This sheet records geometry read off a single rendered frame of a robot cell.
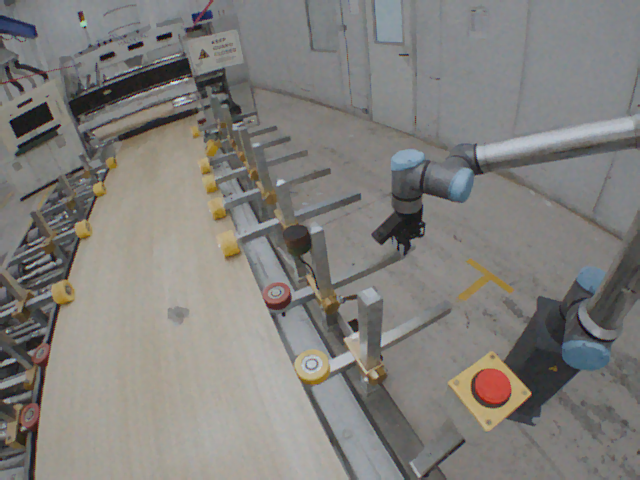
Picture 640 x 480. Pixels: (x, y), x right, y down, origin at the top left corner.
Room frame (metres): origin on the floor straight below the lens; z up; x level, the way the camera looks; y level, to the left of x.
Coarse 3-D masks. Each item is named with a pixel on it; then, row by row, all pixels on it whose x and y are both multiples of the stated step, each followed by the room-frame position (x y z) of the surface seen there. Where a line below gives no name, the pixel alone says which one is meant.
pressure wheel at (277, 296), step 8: (272, 288) 0.59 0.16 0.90; (280, 288) 0.59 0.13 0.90; (288, 288) 0.58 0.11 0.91; (264, 296) 0.56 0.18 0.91; (272, 296) 0.56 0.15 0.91; (280, 296) 0.56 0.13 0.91; (288, 296) 0.55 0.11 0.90; (272, 304) 0.54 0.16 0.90; (280, 304) 0.54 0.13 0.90; (288, 304) 0.55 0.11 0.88
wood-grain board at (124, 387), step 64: (128, 192) 1.47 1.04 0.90; (192, 192) 1.29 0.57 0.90; (128, 256) 0.86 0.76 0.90; (192, 256) 0.80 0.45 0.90; (64, 320) 0.56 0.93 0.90; (128, 320) 0.54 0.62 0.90; (192, 320) 0.51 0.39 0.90; (256, 320) 0.49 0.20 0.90; (64, 384) 0.31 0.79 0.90; (128, 384) 0.32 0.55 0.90; (192, 384) 0.31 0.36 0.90; (256, 384) 0.30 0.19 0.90; (64, 448) 0.12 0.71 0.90; (128, 448) 0.15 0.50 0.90; (192, 448) 0.16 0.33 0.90; (256, 448) 0.16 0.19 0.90; (320, 448) 0.14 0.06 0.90
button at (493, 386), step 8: (480, 376) 0.11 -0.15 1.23; (488, 376) 0.11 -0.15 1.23; (496, 376) 0.10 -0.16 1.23; (504, 376) 0.10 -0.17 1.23; (480, 384) 0.10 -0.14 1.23; (488, 384) 0.10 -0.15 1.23; (496, 384) 0.09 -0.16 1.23; (504, 384) 0.09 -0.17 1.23; (480, 392) 0.09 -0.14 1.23; (488, 392) 0.09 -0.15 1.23; (496, 392) 0.09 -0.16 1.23; (504, 392) 0.08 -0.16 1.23; (488, 400) 0.08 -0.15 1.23; (496, 400) 0.08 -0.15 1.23
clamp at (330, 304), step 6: (306, 276) 0.65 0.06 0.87; (312, 282) 0.62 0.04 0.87; (312, 288) 0.60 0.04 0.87; (318, 294) 0.57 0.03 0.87; (318, 300) 0.57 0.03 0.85; (324, 300) 0.55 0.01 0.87; (330, 300) 0.55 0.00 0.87; (336, 300) 0.55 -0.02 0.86; (324, 306) 0.54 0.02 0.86; (330, 306) 0.53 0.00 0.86; (336, 306) 0.54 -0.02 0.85; (330, 312) 0.53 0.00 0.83
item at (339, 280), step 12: (396, 252) 0.70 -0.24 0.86; (360, 264) 0.68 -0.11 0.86; (372, 264) 0.67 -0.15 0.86; (384, 264) 0.67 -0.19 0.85; (336, 276) 0.64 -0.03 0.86; (348, 276) 0.63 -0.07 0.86; (360, 276) 0.64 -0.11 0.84; (336, 288) 0.62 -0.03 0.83; (300, 300) 0.58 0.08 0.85; (276, 312) 0.55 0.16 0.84
